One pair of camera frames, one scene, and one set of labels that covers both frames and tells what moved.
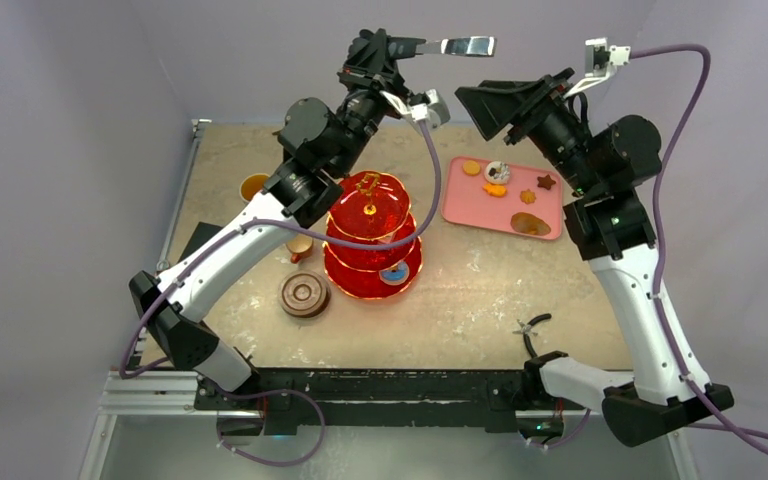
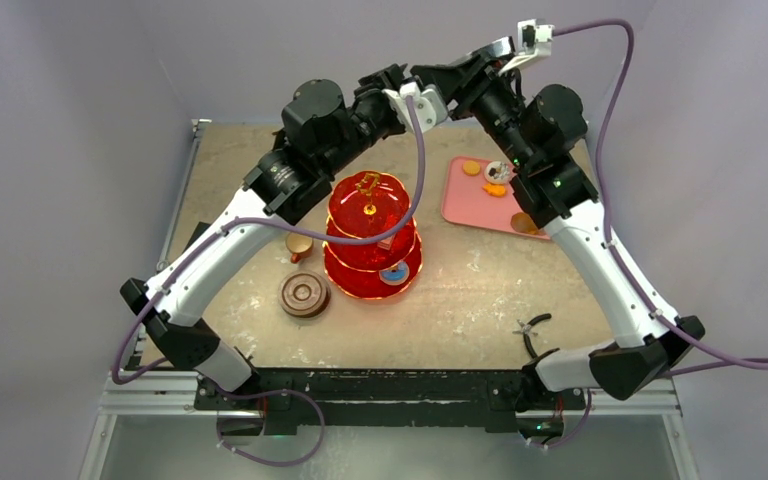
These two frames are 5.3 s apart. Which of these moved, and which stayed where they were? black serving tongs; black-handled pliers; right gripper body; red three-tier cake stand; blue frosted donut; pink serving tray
Moved: right gripper body; black serving tongs
Stayed: red three-tier cake stand; black-handled pliers; pink serving tray; blue frosted donut
